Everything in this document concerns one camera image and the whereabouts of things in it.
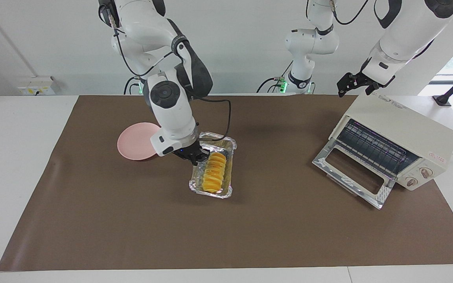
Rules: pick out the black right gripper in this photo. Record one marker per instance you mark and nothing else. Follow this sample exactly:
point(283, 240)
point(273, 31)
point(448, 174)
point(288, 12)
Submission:
point(187, 151)

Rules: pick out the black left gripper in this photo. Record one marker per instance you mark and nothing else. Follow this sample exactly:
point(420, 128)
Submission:
point(362, 78)

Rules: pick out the yellow sliced bread loaf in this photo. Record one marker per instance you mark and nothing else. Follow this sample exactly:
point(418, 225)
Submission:
point(214, 173)

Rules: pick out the aluminium foil tray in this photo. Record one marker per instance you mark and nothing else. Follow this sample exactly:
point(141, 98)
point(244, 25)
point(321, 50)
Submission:
point(230, 184)

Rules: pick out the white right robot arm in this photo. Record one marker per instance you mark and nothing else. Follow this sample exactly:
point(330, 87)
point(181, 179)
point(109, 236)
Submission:
point(169, 106)

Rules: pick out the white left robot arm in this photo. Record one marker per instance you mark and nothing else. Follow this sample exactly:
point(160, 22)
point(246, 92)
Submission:
point(403, 35)

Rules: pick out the cream toaster oven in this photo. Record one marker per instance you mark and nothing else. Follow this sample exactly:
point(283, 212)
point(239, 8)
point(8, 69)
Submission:
point(407, 125)

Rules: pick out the glass oven door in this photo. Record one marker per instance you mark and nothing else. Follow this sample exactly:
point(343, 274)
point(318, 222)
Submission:
point(383, 194)

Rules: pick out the beige oven knob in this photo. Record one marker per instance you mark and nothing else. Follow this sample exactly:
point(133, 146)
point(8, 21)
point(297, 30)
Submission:
point(426, 172)
point(412, 182)

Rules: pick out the pink round plate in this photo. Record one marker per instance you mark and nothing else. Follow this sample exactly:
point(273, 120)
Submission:
point(136, 141)

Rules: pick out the brown table mat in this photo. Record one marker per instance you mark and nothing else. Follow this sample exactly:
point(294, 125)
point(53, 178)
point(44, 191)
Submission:
point(226, 228)

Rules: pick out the white wall power socket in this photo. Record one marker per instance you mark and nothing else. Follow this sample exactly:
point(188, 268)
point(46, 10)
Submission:
point(35, 86)

